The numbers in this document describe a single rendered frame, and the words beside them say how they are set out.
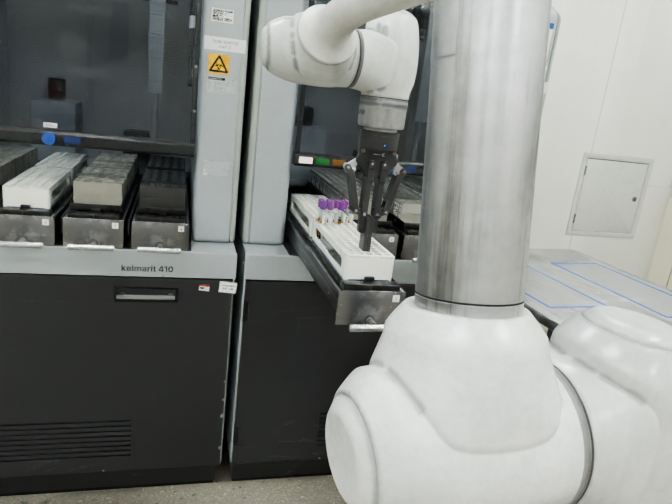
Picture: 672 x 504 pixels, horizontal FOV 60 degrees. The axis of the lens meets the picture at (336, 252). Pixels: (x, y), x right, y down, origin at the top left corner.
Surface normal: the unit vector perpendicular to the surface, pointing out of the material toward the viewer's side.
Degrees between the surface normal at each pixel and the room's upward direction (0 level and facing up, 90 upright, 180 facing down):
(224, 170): 90
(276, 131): 90
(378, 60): 88
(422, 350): 77
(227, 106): 90
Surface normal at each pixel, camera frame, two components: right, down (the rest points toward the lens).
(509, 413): 0.32, 0.07
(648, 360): 0.01, -0.38
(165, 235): 0.25, 0.29
